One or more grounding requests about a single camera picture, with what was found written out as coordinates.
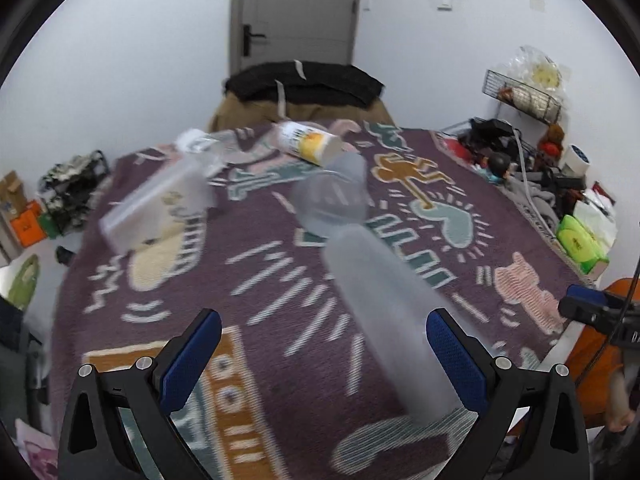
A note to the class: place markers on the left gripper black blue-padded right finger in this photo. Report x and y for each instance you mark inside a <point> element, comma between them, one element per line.
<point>553,442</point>

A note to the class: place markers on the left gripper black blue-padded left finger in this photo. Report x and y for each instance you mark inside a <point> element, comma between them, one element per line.
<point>94,443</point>

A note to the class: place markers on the frosted cup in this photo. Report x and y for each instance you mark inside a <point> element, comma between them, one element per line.
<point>333,197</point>
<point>390,303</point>
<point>172,194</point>

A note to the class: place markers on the small clear white-capped cup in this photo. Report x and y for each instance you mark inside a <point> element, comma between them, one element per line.
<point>206,144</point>

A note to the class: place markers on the white yellow printed cup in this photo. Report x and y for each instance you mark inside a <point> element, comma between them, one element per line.
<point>310,144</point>

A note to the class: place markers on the green slipper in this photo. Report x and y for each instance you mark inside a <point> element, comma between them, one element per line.
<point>24,284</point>

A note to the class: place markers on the black slipper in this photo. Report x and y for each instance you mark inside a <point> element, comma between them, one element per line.
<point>64,256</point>

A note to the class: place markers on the green tissue pack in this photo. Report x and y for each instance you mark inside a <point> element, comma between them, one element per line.
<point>588,253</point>

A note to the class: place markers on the patterned purple woven tablecloth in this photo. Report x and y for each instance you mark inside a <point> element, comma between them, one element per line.
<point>292,391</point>

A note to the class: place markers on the orange box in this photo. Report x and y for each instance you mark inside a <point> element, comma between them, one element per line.
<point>26,226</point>

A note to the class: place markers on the black shoe rack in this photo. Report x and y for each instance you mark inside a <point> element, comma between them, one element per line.
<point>67,189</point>

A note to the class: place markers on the cardboard box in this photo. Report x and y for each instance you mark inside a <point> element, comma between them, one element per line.
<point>12,196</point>

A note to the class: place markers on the white tape roll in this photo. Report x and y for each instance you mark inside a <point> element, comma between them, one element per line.
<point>574,162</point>

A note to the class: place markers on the black-haired figurine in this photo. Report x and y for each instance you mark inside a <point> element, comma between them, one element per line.
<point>498,167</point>

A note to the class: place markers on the brown plush toy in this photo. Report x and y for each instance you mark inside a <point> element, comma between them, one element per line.
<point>551,143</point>

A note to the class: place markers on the brown chair back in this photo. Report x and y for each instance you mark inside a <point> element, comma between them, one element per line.
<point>233,113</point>

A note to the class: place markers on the clear plastic bag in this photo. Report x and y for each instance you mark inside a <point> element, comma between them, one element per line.
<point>533,67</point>

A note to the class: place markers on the black fleece jacket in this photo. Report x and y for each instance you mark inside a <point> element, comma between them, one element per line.
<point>324,84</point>

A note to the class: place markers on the grey door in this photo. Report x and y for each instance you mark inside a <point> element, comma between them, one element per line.
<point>304,30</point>

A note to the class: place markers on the black wire wall basket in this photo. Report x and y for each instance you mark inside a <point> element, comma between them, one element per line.
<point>525,98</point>

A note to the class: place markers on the black door handle lock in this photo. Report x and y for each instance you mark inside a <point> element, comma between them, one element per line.
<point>247,40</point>

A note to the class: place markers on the white light switch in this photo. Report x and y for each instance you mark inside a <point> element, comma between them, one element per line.
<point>445,5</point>

